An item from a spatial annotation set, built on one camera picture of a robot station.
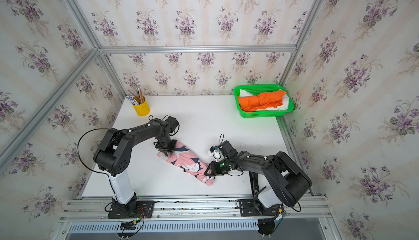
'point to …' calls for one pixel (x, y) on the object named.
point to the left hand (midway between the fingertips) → (171, 153)
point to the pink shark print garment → (186, 160)
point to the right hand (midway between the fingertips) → (209, 174)
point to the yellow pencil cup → (142, 108)
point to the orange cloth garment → (262, 100)
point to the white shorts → (285, 100)
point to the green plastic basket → (256, 89)
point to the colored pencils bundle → (138, 98)
